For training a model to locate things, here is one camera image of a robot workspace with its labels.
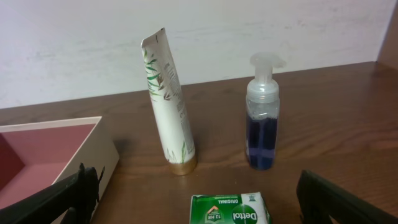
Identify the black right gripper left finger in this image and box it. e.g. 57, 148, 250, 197
1, 164, 104, 224

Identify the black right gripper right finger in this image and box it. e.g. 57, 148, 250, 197
296, 170, 397, 224

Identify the white box with pink interior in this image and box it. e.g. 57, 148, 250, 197
1, 116, 119, 209

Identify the green Dettol soap bar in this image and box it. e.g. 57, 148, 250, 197
190, 192, 272, 224

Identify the blue liquid foam pump bottle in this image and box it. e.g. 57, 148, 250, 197
246, 52, 285, 170

